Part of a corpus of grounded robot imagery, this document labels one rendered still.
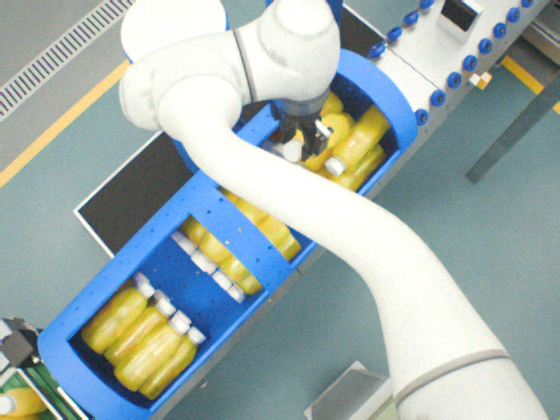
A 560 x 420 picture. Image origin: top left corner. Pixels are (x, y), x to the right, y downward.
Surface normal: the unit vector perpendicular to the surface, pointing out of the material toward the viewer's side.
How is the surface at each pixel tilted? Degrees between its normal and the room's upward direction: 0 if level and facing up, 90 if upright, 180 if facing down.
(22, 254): 0
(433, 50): 0
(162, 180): 0
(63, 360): 13
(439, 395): 40
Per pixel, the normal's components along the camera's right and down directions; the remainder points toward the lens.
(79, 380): 0.07, -0.16
